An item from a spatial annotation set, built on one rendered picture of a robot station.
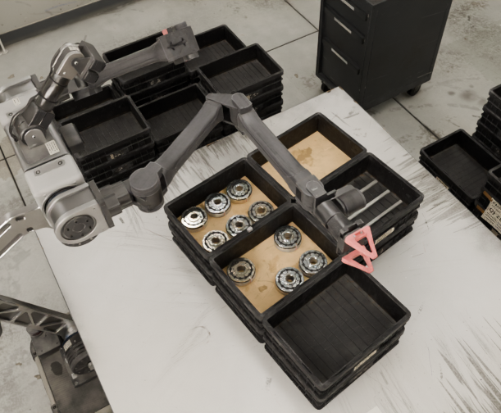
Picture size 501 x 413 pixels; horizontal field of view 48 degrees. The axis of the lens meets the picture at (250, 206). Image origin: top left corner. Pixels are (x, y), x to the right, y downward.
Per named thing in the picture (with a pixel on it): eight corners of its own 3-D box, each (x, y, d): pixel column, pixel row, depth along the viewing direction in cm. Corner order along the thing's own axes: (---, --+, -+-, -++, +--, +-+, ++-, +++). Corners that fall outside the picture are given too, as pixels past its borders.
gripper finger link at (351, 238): (383, 262, 137) (359, 235, 142) (388, 246, 132) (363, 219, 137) (361, 275, 135) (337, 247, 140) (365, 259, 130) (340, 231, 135)
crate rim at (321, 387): (321, 393, 172) (322, 391, 170) (260, 322, 187) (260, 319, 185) (412, 317, 186) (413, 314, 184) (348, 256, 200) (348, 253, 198)
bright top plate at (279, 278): (285, 297, 197) (285, 296, 197) (270, 275, 203) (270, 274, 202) (309, 283, 200) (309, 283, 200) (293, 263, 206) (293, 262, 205)
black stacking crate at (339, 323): (320, 402, 180) (321, 390, 171) (261, 334, 194) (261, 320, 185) (406, 329, 193) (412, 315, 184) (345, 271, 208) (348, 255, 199)
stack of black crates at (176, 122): (165, 183, 323) (155, 142, 296) (143, 150, 339) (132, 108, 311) (226, 155, 334) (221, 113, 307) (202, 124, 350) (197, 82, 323)
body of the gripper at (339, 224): (360, 247, 144) (343, 227, 148) (366, 223, 136) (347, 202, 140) (339, 258, 142) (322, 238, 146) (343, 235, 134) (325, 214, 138)
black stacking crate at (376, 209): (345, 270, 208) (348, 253, 199) (293, 220, 223) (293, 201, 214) (419, 215, 222) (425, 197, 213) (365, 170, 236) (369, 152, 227)
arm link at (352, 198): (302, 204, 153) (302, 183, 146) (336, 186, 156) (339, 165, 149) (328, 235, 146) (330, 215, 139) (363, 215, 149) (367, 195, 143)
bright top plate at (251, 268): (239, 287, 200) (239, 286, 200) (221, 269, 205) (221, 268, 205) (261, 270, 204) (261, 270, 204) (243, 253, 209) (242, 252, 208)
